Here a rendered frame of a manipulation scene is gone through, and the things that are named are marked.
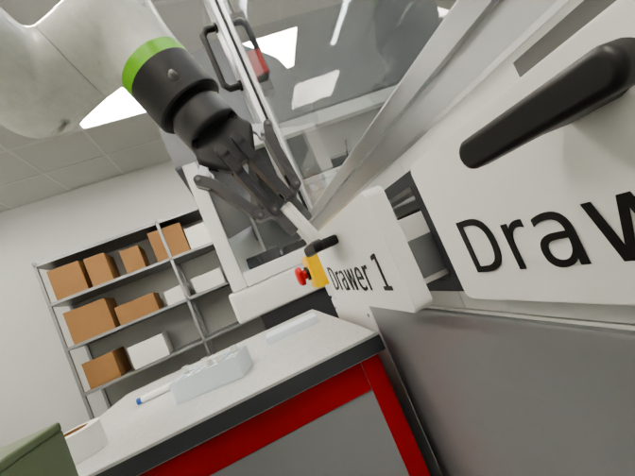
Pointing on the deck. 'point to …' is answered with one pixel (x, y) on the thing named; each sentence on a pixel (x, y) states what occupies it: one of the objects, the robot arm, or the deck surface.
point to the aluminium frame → (414, 86)
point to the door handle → (216, 60)
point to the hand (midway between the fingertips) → (302, 227)
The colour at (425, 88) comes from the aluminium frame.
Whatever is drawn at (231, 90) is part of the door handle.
